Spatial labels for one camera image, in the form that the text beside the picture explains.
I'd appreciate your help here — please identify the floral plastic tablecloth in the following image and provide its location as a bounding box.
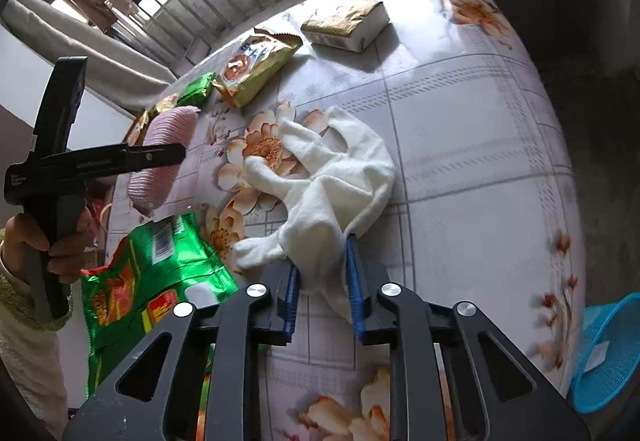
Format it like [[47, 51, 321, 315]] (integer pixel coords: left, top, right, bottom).
[[102, 0, 588, 441]]

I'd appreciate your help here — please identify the white plastic bag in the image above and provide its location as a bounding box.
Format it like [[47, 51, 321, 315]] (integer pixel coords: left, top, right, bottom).
[[232, 106, 396, 322]]

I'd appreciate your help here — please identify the green snack bag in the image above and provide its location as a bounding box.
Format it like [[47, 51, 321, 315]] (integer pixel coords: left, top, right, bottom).
[[80, 212, 241, 441]]

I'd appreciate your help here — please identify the person's left hand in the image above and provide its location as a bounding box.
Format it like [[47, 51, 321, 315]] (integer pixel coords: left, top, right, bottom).
[[5, 206, 96, 292]]

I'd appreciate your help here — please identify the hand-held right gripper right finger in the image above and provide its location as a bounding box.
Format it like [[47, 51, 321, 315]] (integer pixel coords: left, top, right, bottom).
[[345, 233, 591, 441]]

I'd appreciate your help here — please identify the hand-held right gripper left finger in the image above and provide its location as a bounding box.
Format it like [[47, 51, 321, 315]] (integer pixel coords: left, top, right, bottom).
[[62, 261, 301, 441]]

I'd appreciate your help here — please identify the blue plastic basket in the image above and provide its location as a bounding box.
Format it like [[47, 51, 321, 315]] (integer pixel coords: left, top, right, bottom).
[[567, 292, 640, 414]]

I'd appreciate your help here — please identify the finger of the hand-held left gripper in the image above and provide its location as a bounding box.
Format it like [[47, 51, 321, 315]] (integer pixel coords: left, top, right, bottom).
[[117, 143, 187, 170]]

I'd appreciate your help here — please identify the orange golden snack packet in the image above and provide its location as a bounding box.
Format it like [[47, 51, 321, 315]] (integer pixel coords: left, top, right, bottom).
[[125, 110, 151, 146]]

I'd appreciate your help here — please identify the small green packet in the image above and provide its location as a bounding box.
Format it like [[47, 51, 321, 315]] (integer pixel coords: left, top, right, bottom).
[[177, 73, 217, 106]]

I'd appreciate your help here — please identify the pink ribbed packet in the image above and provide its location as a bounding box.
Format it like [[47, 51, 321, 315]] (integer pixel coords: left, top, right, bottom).
[[127, 105, 201, 216]]

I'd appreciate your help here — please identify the small golden snack packet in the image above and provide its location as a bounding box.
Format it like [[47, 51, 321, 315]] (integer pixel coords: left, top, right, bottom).
[[149, 92, 182, 119]]

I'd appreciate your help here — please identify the person's left forearm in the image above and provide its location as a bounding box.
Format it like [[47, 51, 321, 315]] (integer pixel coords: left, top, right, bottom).
[[0, 231, 76, 437]]

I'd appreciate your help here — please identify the grey curtain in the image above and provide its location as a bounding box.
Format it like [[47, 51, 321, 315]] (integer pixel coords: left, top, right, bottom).
[[0, 0, 176, 114]]

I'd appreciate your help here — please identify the large golden snack packet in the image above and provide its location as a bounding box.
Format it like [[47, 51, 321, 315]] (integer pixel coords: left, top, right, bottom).
[[212, 33, 302, 109]]

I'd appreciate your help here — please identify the golden white tissue pack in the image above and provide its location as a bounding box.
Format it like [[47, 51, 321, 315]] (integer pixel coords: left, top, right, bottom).
[[300, 0, 391, 53]]

